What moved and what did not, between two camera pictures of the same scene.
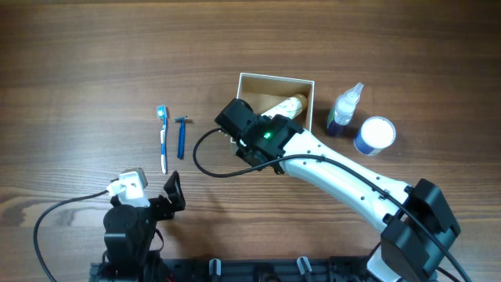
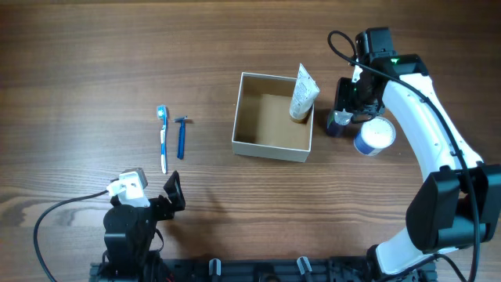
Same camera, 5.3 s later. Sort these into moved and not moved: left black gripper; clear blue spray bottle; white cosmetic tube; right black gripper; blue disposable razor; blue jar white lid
Moved: right black gripper; white cosmetic tube
Not moved: clear blue spray bottle; blue jar white lid; left black gripper; blue disposable razor
